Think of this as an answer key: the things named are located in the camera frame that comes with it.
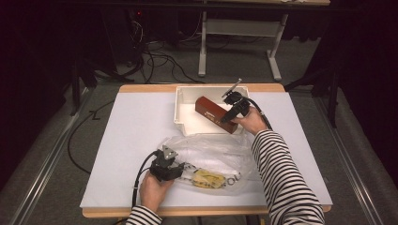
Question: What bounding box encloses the metal floor rail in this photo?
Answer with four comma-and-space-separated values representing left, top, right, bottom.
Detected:
10, 87, 95, 225
314, 97, 383, 225

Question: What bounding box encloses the red-brown box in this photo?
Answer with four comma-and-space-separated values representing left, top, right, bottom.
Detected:
194, 96, 238, 135

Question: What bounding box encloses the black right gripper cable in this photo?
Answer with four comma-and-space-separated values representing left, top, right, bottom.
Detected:
247, 97, 273, 131

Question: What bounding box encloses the person's left hand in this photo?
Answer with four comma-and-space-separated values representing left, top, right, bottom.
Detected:
139, 172, 175, 214

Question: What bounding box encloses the black stand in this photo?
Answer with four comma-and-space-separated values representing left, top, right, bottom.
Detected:
284, 67, 341, 129
69, 59, 98, 116

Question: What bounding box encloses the white-framed desk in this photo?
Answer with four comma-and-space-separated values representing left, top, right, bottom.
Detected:
197, 0, 331, 83

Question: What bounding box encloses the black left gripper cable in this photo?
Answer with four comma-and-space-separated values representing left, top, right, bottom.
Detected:
67, 99, 161, 225

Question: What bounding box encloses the tangle of black floor cables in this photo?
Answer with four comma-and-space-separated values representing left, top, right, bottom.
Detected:
130, 18, 205, 84

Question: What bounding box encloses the white table mat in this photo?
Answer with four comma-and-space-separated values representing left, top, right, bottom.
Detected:
79, 91, 333, 209

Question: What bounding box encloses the yellow round packet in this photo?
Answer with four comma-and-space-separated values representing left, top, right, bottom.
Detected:
191, 168, 226, 189

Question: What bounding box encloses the person's right hand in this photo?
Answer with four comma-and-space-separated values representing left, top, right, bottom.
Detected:
233, 106, 268, 136

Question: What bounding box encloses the white plastic bin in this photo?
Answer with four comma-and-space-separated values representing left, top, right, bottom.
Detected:
174, 85, 256, 137

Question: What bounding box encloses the clear plastic bag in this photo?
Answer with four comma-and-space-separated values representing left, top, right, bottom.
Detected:
158, 132, 262, 196

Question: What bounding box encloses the dark box with red light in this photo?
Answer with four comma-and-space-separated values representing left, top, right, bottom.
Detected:
101, 7, 145, 71

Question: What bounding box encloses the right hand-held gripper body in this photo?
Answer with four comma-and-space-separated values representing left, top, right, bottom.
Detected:
221, 78, 252, 117

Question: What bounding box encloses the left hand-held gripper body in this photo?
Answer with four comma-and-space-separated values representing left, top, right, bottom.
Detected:
149, 144, 184, 182

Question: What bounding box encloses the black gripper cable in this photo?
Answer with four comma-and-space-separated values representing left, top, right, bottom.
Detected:
247, 97, 273, 131
67, 99, 161, 225

